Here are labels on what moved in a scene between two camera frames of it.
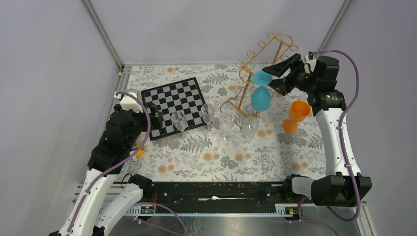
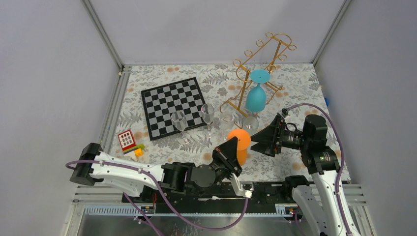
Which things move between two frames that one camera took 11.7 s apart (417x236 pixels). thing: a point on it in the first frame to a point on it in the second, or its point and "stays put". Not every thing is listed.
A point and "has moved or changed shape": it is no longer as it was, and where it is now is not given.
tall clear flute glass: x=207 y=112 stays put
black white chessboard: x=182 y=96 stays put
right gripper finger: x=280 y=68 to x=269 y=134
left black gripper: x=156 y=122 to x=228 y=150
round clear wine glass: x=250 y=126 stays put
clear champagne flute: x=179 y=119 stays put
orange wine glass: x=299 y=110 to x=242 y=144
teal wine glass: x=260 y=98 has moved or changed shape
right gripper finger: x=277 y=85 to x=266 y=147
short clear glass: x=226 y=119 stays put
